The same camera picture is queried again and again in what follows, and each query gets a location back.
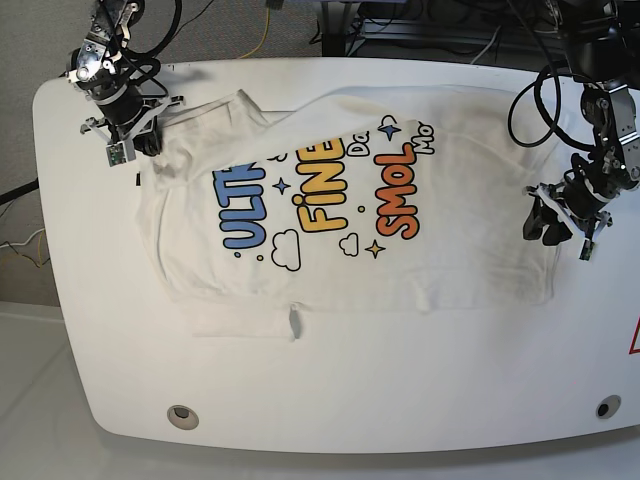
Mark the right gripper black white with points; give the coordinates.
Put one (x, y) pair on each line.
(127, 114)

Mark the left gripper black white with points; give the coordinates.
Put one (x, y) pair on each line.
(566, 209)

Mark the white printed T-shirt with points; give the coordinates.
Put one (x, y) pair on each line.
(365, 201)

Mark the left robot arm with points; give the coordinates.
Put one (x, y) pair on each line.
(600, 40)

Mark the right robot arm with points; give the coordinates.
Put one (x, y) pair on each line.
(121, 82)

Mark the red triangle sticker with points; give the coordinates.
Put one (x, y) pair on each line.
(635, 343)

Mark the right table grommet hole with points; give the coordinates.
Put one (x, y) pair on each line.
(608, 407)

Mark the table grommet hole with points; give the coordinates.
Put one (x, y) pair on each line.
(182, 417)
(608, 407)

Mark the black table leg stand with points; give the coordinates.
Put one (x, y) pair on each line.
(340, 27)

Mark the left table grommet hole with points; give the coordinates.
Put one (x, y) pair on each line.
(182, 417)

